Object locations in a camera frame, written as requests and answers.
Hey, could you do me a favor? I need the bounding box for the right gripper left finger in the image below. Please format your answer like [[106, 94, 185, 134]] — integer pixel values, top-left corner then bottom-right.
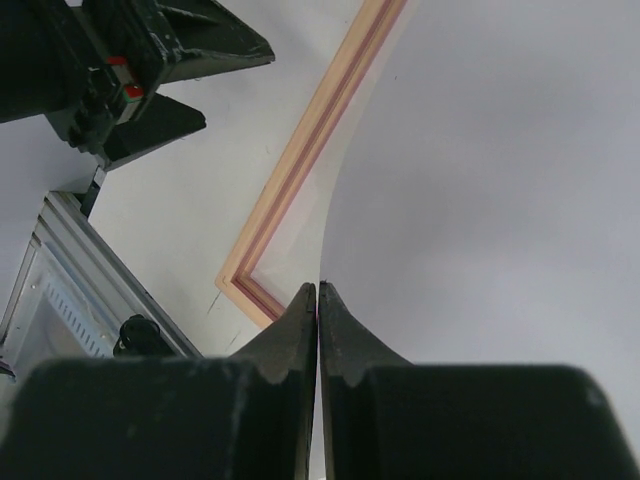
[[1, 283, 317, 479]]

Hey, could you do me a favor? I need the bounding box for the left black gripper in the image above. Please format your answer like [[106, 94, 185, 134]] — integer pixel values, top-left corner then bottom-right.
[[1, 1, 275, 172]]

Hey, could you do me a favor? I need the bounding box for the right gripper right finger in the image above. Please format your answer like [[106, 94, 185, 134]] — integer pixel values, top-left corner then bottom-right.
[[318, 282, 639, 479]]

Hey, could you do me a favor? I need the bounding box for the pink picture frame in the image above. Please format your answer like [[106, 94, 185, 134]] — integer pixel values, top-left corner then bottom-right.
[[215, 0, 406, 329]]

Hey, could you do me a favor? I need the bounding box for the landscape photo print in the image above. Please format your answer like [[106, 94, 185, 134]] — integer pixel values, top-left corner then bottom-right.
[[321, 1, 639, 410]]

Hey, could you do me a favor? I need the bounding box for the clear acrylic sheet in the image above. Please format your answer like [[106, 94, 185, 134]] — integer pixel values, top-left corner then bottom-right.
[[251, 1, 420, 306]]

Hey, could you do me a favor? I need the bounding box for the aluminium front rail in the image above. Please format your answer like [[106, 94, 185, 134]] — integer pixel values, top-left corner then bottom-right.
[[1, 192, 199, 382]]

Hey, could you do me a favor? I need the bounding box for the left white slotted cable duct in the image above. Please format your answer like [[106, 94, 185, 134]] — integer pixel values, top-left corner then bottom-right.
[[42, 279, 115, 358]]

